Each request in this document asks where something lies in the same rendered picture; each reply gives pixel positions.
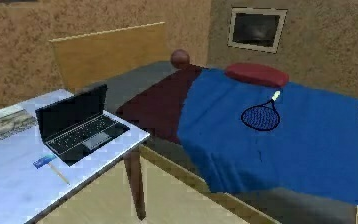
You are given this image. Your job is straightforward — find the black laptop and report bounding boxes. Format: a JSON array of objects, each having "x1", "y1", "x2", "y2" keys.
[{"x1": 35, "y1": 83, "x2": 131, "y2": 167}]

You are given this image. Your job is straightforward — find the white table with brown legs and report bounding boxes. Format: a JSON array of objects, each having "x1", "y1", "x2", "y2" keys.
[{"x1": 0, "y1": 88, "x2": 151, "y2": 224}]

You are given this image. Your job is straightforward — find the brown ball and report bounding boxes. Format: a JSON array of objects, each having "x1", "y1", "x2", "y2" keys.
[{"x1": 170, "y1": 49, "x2": 191, "y2": 70}]

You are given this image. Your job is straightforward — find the red pillow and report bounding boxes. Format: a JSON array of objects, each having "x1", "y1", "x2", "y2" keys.
[{"x1": 224, "y1": 62, "x2": 290, "y2": 89}]

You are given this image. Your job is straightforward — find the blue brush with wooden handle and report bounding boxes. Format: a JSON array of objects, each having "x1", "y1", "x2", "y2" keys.
[{"x1": 32, "y1": 154, "x2": 71, "y2": 185}]

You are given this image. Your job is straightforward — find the white framed picture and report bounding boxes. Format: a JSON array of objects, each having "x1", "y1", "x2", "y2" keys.
[{"x1": 227, "y1": 7, "x2": 288, "y2": 54}]

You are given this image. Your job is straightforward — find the bed with blue blanket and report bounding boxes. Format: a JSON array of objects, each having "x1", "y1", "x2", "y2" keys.
[{"x1": 49, "y1": 21, "x2": 358, "y2": 224}]

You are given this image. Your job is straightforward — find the grey book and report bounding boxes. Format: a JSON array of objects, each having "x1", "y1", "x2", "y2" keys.
[{"x1": 0, "y1": 108, "x2": 38, "y2": 145}]

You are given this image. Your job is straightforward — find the dark blue tennis racket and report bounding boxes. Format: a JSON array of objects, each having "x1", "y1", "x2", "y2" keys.
[{"x1": 240, "y1": 90, "x2": 282, "y2": 132}]

